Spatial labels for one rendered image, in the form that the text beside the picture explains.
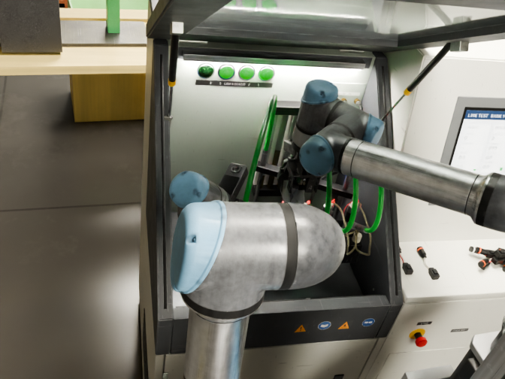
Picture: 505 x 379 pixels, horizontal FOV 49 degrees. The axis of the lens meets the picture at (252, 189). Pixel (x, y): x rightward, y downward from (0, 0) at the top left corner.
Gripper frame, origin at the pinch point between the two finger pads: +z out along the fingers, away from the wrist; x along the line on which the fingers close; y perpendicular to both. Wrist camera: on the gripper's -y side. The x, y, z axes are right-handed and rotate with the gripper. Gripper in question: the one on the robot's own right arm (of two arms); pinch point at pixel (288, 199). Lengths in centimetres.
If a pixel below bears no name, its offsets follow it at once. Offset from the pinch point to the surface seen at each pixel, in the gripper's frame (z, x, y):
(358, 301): 27.1, 22.9, 13.3
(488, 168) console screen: -1, 67, -12
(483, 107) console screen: -20, 59, -17
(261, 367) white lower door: 54, -2, 16
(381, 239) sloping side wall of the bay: 16.8, 32.3, -0.7
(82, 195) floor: 122, -62, -143
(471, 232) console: 22, 69, -7
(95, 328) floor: 122, -53, -52
